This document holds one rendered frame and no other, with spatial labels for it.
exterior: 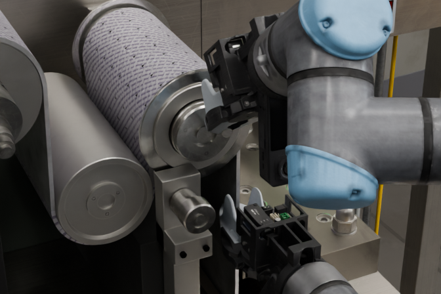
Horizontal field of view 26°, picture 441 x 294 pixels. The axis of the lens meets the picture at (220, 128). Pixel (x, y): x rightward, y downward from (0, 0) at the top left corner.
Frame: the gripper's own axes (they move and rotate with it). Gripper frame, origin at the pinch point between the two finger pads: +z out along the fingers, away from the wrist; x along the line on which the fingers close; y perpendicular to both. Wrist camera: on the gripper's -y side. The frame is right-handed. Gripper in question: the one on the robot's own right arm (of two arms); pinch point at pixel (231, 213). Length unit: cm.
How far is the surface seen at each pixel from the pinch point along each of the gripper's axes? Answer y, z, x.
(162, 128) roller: 17.2, -3.5, 10.7
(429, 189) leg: -43, 46, -71
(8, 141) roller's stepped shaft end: 25.5, -13.4, 30.6
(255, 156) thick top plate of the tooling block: -5.9, 20.6, -14.4
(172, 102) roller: 20.4, -3.5, 9.3
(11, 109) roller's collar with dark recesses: 26.0, -8.0, 28.9
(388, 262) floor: -109, 99, -103
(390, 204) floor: -109, 126, -122
